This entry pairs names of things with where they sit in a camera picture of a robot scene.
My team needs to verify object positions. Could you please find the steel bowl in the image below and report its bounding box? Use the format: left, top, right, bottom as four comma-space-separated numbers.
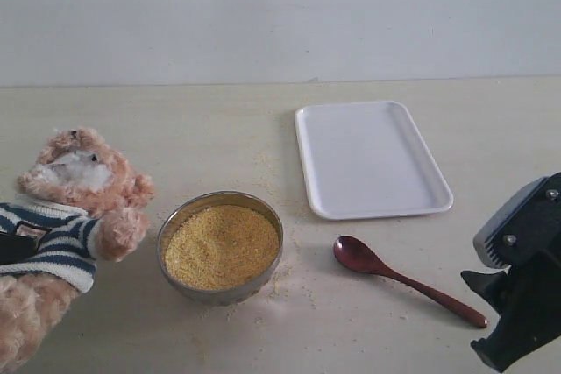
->
157, 191, 283, 306

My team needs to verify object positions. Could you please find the dark red wooden spoon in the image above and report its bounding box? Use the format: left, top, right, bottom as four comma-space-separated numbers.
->
333, 236, 488, 329

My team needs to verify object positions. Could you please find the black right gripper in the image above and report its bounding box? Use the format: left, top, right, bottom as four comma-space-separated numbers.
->
460, 198, 561, 374

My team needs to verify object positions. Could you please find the yellow millet grain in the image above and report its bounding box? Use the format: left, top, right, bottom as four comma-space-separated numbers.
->
164, 205, 280, 291

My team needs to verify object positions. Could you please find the white plastic tray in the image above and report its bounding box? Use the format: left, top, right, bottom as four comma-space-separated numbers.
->
295, 101, 453, 221

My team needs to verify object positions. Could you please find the plush teddy bear striped sweater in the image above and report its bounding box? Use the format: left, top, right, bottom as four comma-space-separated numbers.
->
1, 127, 155, 373

